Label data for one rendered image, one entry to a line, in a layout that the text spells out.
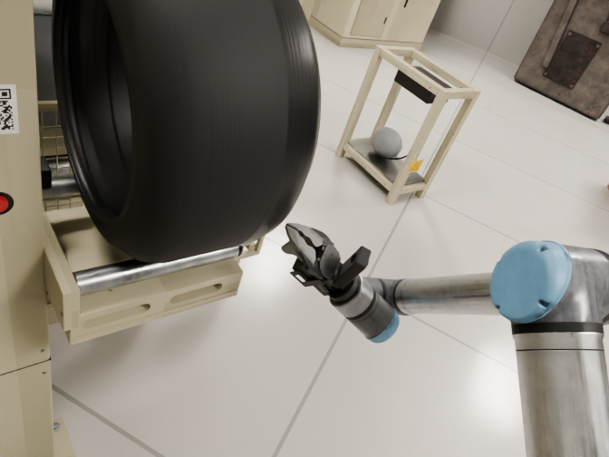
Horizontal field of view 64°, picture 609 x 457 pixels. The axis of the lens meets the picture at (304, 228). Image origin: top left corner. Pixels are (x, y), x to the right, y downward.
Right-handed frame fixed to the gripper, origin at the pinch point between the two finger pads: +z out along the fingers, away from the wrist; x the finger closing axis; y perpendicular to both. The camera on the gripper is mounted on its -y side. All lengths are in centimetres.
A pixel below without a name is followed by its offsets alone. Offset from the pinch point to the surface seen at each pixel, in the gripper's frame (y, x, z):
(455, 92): 47, 186, -91
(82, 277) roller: 21.9, -24.2, 21.5
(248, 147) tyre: -14.9, -7.0, 22.7
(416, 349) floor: 60, 48, -130
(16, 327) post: 40, -34, 21
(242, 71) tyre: -18.7, -1.7, 30.8
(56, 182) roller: 39, -6, 33
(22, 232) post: 21.9, -23.8, 33.6
